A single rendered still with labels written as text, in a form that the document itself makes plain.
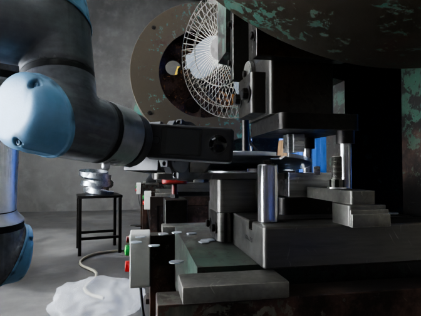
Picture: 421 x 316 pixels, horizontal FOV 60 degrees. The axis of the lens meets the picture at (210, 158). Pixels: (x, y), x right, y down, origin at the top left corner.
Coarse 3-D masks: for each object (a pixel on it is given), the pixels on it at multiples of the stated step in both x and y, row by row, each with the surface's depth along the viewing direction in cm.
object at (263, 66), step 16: (256, 64) 77; (272, 64) 68; (288, 64) 69; (304, 64) 70; (320, 64) 70; (256, 80) 70; (272, 80) 68; (288, 80) 69; (304, 80) 69; (320, 80) 70; (240, 96) 77; (256, 96) 70; (272, 96) 68; (288, 96) 69; (304, 96) 69; (320, 96) 70; (240, 112) 78; (256, 112) 70; (272, 112) 68; (304, 112) 69; (320, 112) 70
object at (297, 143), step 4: (284, 136) 77; (288, 136) 75; (292, 136) 75; (296, 136) 74; (300, 136) 74; (284, 140) 77; (288, 140) 75; (292, 140) 75; (296, 140) 74; (300, 140) 74; (284, 144) 77; (288, 144) 75; (292, 144) 75; (296, 144) 74; (300, 144) 74; (284, 148) 77; (288, 148) 75; (292, 148) 75; (296, 148) 74; (300, 148) 74; (284, 152) 77; (288, 152) 78; (292, 152) 78; (296, 152) 78
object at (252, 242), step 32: (256, 224) 55; (288, 224) 54; (320, 224) 54; (416, 224) 56; (256, 256) 55; (288, 256) 52; (320, 256) 53; (352, 256) 54; (384, 256) 55; (416, 256) 56
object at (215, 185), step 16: (160, 176) 64; (208, 176) 66; (224, 176) 67; (240, 176) 67; (256, 176) 68; (224, 192) 68; (240, 192) 69; (256, 192) 70; (224, 208) 68; (240, 208) 69; (256, 208) 70; (208, 224) 75; (224, 224) 68; (224, 240) 68
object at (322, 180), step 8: (288, 176) 68; (296, 176) 69; (304, 176) 69; (312, 176) 69; (320, 176) 69; (328, 176) 70; (280, 184) 72; (288, 184) 68; (296, 184) 68; (304, 184) 69; (312, 184) 69; (320, 184) 69; (328, 184) 70; (280, 192) 72; (288, 192) 68; (296, 192) 68; (304, 192) 69
